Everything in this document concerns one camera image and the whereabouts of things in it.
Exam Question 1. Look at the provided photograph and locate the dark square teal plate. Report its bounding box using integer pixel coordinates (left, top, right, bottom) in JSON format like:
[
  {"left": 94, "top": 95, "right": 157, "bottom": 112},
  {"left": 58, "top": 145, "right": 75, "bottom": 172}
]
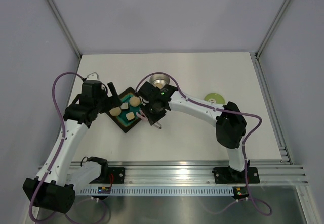
[{"left": 106, "top": 87, "right": 142, "bottom": 133}]

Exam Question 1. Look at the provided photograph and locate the round bun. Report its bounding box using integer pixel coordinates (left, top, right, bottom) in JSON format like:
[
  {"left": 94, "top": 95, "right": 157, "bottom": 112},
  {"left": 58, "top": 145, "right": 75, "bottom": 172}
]
[
  {"left": 129, "top": 96, "right": 141, "bottom": 107},
  {"left": 154, "top": 83, "right": 163, "bottom": 89},
  {"left": 109, "top": 107, "right": 122, "bottom": 117}
]

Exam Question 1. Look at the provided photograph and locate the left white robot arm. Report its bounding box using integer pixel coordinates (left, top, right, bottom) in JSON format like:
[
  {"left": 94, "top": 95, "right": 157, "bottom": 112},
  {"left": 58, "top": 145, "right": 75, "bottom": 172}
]
[{"left": 22, "top": 80, "right": 122, "bottom": 214}]

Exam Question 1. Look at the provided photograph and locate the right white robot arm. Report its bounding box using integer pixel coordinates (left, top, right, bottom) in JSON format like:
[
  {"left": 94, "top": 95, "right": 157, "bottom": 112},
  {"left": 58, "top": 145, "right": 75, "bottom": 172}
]
[{"left": 136, "top": 82, "right": 248, "bottom": 182}]

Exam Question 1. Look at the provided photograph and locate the round metal lunch tin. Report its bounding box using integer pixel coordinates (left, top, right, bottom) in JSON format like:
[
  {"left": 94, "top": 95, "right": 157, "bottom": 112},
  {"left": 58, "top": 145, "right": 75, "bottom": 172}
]
[{"left": 149, "top": 73, "right": 170, "bottom": 86}]

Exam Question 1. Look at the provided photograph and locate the small tofu cube upper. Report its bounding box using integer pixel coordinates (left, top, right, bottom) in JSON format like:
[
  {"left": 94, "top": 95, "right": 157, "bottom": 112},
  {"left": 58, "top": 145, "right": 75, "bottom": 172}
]
[{"left": 120, "top": 103, "right": 129, "bottom": 110}]

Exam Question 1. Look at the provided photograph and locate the round bun top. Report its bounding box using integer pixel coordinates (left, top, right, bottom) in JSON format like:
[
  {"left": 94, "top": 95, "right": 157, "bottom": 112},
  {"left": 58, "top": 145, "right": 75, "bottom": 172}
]
[{"left": 129, "top": 96, "right": 141, "bottom": 107}]

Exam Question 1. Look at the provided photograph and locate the tofu cube lower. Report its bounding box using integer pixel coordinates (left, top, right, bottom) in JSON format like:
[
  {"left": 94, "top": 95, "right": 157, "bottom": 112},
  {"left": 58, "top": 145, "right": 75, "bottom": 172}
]
[{"left": 125, "top": 112, "right": 135, "bottom": 121}]

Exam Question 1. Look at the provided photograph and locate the green round lid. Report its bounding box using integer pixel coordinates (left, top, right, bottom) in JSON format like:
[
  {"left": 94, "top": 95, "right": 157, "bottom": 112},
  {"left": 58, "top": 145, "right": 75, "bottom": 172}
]
[{"left": 204, "top": 93, "right": 225, "bottom": 105}]

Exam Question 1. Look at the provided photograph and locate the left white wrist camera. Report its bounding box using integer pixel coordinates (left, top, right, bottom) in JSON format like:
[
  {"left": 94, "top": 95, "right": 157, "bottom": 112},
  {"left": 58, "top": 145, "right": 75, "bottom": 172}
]
[{"left": 86, "top": 72, "right": 100, "bottom": 81}]

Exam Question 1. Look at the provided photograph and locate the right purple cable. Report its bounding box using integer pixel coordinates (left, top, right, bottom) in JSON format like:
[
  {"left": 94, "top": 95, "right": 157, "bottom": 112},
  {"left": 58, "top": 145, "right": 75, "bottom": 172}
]
[{"left": 135, "top": 72, "right": 274, "bottom": 221}]

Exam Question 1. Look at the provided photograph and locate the purple cable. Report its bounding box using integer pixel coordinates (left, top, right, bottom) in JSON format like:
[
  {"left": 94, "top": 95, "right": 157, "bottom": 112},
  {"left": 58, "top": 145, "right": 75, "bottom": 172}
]
[
  {"left": 28, "top": 72, "right": 112, "bottom": 224},
  {"left": 135, "top": 72, "right": 274, "bottom": 221}
]

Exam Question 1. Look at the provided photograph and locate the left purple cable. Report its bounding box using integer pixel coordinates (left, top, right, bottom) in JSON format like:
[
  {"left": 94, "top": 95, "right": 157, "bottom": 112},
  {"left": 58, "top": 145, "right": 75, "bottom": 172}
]
[{"left": 28, "top": 72, "right": 112, "bottom": 224}]

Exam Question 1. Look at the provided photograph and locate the left black base bracket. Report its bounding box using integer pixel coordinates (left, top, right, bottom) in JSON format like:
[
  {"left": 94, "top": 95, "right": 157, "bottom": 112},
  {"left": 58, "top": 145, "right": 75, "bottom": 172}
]
[{"left": 108, "top": 167, "right": 126, "bottom": 184}]

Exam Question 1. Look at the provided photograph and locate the black base bracket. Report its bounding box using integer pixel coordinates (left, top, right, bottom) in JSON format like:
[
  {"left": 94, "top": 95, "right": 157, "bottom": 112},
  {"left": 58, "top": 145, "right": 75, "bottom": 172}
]
[
  {"left": 212, "top": 166, "right": 260, "bottom": 184},
  {"left": 108, "top": 167, "right": 126, "bottom": 184}
]

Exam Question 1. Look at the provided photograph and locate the aluminium mounting rail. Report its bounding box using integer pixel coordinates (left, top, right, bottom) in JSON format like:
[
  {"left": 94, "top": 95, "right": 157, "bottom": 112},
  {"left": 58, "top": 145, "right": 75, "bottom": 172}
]
[{"left": 77, "top": 161, "right": 308, "bottom": 196}]

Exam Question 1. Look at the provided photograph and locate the right black base bracket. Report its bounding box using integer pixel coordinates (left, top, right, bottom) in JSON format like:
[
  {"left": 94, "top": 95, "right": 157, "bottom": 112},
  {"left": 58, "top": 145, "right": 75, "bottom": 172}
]
[{"left": 212, "top": 166, "right": 260, "bottom": 184}]

